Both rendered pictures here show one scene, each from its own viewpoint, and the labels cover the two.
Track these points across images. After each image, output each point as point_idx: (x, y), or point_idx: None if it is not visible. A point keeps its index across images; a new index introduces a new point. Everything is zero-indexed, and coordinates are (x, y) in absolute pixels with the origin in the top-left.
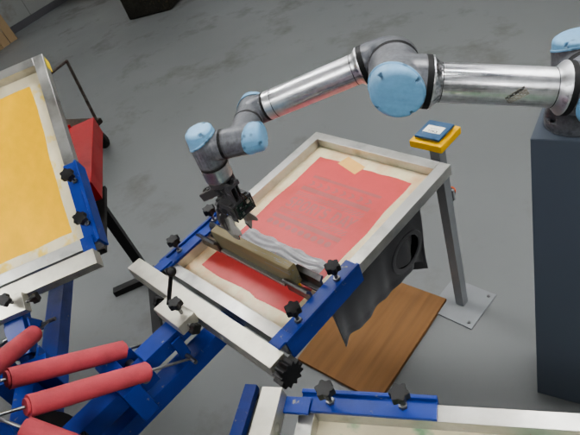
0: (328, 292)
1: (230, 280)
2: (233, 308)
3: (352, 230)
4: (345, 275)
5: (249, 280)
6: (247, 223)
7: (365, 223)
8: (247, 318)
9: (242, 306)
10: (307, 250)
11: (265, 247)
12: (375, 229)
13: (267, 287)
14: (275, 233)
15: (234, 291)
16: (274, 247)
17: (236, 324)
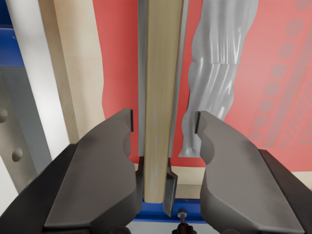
0: (157, 213)
1: (98, 8)
2: (44, 108)
3: (295, 151)
4: (189, 222)
5: (123, 59)
6: (198, 131)
7: (310, 160)
8: (52, 143)
9: (60, 121)
10: (233, 114)
11: (217, 21)
12: (298, 176)
13: (130, 104)
14: (270, 8)
15: (85, 47)
16: (223, 48)
17: (8, 181)
